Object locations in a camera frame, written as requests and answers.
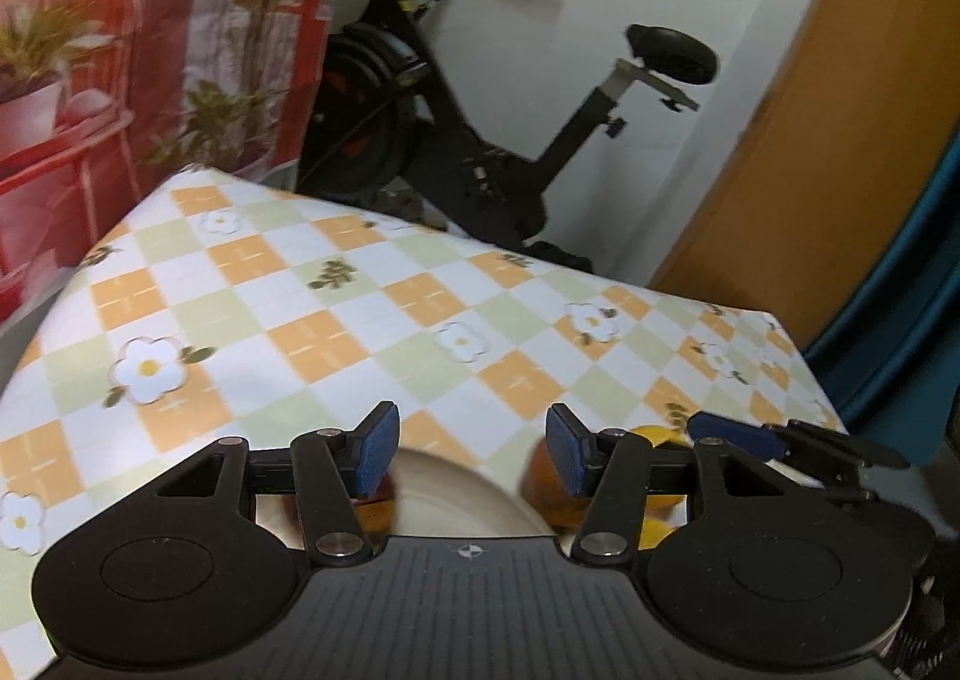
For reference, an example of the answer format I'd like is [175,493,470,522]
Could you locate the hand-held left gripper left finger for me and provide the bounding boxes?
[154,401,402,568]

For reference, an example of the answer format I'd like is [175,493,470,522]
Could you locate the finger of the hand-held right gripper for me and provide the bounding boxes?
[688,411,912,507]

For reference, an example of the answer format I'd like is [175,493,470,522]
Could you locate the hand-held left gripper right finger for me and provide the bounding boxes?
[545,402,788,567]

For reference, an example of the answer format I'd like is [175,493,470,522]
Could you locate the cream round plate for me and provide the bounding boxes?
[255,447,571,546]

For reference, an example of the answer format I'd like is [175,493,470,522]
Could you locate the yellow lemon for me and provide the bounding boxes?
[628,425,695,552]

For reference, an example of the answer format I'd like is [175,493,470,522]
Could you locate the small orange mandarin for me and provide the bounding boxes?
[525,440,593,531]
[352,477,395,538]

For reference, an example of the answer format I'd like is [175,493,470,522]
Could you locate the checkered flower tablecloth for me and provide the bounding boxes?
[0,163,852,680]

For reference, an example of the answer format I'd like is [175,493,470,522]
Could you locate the teal curtain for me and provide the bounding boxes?
[802,125,960,426]

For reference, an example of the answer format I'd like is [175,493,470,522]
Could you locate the black exercise bike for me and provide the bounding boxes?
[296,0,719,272]

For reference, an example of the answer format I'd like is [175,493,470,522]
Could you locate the wooden door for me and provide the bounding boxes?
[649,0,960,351]

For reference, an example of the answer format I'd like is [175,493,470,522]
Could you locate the printed red wall cloth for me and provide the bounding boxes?
[0,0,376,344]

